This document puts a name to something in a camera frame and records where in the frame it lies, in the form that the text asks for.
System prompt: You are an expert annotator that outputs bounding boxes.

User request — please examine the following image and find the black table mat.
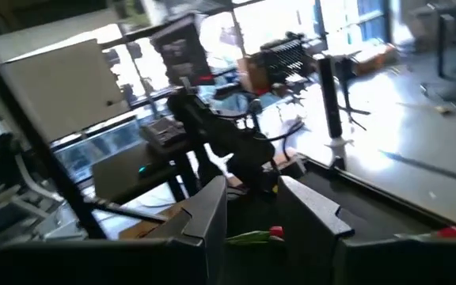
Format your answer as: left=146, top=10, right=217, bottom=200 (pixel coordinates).
left=223, top=160, right=456, bottom=285

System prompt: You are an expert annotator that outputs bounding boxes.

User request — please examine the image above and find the black computer monitor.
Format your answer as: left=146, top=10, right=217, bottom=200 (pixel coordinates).
left=150, top=14, right=215, bottom=86

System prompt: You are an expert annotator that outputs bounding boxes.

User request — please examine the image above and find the black aluminium rig frame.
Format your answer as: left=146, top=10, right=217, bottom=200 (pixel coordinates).
left=0, top=37, right=456, bottom=241

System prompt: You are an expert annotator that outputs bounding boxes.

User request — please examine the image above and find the black computer keyboard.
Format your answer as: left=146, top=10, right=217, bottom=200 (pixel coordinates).
left=139, top=117, right=189, bottom=148

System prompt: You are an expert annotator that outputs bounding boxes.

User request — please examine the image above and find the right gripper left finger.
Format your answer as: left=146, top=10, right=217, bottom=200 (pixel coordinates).
left=0, top=176, right=229, bottom=285

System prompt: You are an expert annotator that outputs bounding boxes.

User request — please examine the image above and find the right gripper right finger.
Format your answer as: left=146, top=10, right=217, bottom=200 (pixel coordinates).
left=276, top=175, right=456, bottom=285

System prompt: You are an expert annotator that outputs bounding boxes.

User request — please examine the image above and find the black jacket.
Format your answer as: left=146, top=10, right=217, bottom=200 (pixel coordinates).
left=0, top=132, right=26, bottom=185

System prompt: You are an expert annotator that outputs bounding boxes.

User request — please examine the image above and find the gray office chair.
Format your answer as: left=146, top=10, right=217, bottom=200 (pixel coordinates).
left=0, top=152, right=70, bottom=245

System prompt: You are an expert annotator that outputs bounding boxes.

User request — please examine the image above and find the black perforated back chair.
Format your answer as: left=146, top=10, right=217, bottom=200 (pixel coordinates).
left=261, top=37, right=310, bottom=84

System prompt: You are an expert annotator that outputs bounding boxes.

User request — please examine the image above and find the white tower fan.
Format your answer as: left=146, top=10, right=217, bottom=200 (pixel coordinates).
left=317, top=54, right=355, bottom=171

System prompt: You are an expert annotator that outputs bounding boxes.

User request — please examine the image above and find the brown cardboard box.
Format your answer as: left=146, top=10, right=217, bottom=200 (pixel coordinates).
left=237, top=58, right=271, bottom=94

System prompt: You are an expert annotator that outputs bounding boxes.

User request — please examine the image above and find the gray desk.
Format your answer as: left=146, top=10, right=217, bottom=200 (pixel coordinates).
left=92, top=134, right=213, bottom=203

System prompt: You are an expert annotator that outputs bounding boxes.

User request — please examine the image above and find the red artificial tulip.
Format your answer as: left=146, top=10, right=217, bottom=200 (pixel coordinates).
left=393, top=226, right=456, bottom=240
left=226, top=226, right=285, bottom=245

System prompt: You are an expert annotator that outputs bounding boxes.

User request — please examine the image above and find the white whiteboard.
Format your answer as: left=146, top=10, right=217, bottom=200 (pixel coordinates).
left=0, top=38, right=131, bottom=143

